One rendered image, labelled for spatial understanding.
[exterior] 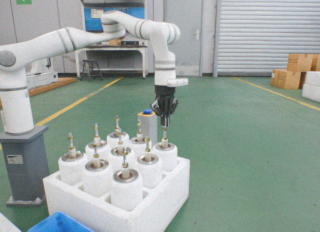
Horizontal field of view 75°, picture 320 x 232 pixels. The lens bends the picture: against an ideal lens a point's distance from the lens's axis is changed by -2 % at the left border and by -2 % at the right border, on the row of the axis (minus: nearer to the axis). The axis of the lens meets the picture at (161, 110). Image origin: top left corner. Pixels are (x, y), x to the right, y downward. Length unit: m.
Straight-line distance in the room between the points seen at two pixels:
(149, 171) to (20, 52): 0.61
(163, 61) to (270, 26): 5.59
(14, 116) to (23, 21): 5.94
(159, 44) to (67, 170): 0.51
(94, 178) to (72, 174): 0.11
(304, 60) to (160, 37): 3.76
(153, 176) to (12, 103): 0.58
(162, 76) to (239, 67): 5.28
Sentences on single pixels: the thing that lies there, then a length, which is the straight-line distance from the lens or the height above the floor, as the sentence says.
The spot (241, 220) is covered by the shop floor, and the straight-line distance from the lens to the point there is 0.93.
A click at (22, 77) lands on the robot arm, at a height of 0.51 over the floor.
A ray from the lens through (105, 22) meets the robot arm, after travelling 0.97.
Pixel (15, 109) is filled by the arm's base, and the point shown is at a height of 0.40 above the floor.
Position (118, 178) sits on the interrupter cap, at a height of 0.25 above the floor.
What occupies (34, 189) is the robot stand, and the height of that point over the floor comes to 0.07.
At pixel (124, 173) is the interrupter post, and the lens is 0.65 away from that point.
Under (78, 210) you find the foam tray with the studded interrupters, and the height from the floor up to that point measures 0.13.
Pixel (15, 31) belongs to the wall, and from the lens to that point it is 6.94.
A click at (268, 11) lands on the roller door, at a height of 1.59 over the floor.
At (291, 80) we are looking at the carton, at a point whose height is 0.15.
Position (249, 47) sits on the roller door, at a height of 0.73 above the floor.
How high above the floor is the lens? 0.60
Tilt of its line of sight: 15 degrees down
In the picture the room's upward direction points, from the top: straight up
